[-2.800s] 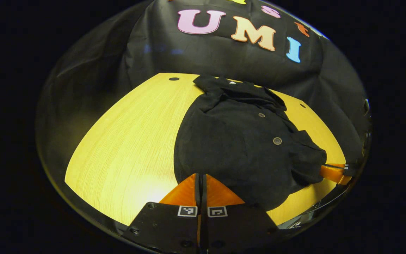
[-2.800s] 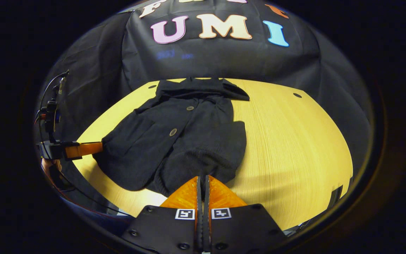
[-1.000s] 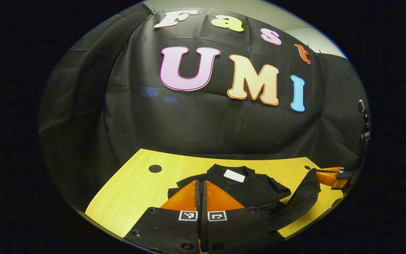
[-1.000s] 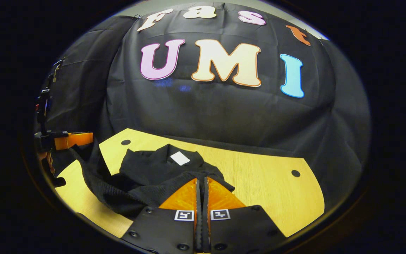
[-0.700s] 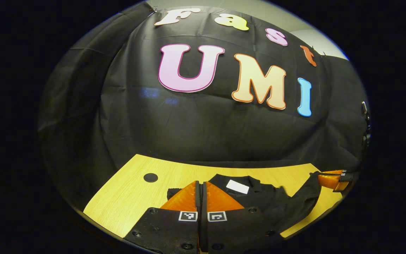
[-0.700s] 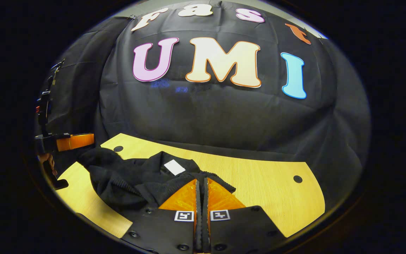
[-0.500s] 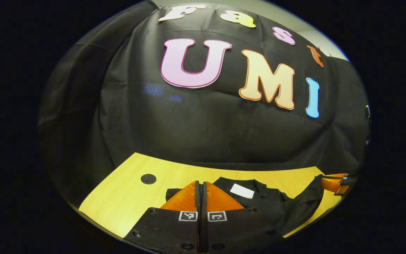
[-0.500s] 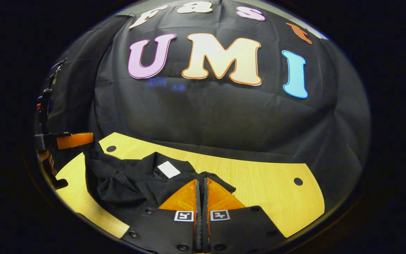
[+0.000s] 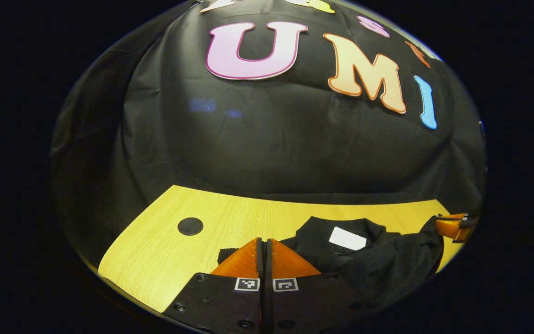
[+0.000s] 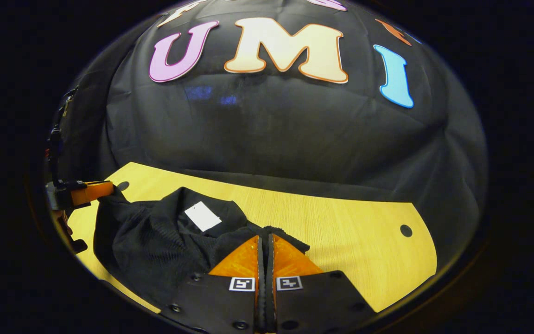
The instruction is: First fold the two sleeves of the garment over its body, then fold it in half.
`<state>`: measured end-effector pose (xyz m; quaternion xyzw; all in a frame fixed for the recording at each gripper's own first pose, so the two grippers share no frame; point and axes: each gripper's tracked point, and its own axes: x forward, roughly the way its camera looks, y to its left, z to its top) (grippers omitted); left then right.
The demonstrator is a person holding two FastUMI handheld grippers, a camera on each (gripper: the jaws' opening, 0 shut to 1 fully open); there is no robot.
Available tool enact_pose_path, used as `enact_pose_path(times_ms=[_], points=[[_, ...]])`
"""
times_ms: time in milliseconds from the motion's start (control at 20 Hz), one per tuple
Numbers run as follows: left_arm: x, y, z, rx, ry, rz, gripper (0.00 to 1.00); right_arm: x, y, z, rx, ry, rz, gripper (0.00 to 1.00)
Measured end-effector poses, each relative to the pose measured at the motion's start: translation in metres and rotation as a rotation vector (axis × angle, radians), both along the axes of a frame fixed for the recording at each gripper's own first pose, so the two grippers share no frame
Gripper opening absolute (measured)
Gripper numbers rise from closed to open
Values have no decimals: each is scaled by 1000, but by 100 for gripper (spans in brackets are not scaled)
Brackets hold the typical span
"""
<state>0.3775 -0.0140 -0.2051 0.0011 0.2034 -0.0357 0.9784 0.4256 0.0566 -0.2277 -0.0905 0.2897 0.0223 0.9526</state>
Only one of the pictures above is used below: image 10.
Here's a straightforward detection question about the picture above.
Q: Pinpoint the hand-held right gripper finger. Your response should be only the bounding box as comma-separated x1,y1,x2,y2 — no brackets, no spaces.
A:
160,234,267,334
266,233,379,334

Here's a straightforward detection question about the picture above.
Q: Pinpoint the black coat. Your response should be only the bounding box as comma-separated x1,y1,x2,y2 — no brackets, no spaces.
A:
93,186,311,309

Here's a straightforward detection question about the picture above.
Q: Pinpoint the black backdrop cloth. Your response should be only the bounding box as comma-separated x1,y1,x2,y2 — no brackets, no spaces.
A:
47,0,488,260

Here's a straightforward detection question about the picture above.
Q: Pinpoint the thin black cable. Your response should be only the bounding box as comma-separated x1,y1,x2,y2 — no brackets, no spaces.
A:
49,87,78,140

